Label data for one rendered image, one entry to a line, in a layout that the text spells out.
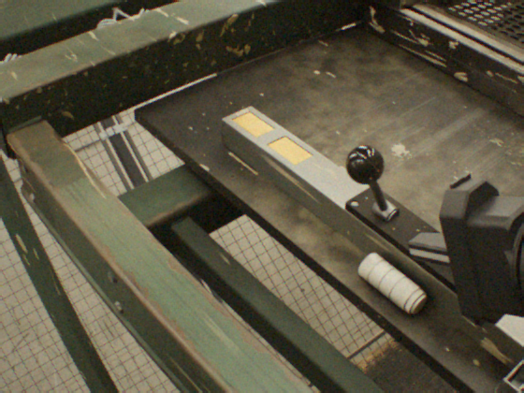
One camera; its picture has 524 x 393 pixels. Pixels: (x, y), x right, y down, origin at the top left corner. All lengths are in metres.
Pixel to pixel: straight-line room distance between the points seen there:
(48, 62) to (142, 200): 0.24
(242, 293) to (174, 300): 0.16
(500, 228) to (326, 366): 0.30
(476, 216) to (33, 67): 0.63
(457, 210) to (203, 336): 0.25
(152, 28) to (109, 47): 0.08
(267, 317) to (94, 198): 0.23
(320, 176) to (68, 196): 0.29
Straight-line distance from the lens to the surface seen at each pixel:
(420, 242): 0.55
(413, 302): 0.66
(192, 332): 0.58
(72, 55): 0.91
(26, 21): 1.37
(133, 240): 0.67
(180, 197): 0.84
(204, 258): 0.78
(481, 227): 0.47
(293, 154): 0.78
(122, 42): 0.92
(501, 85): 1.04
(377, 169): 0.60
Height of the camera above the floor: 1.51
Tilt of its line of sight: 2 degrees up
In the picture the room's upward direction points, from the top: 30 degrees counter-clockwise
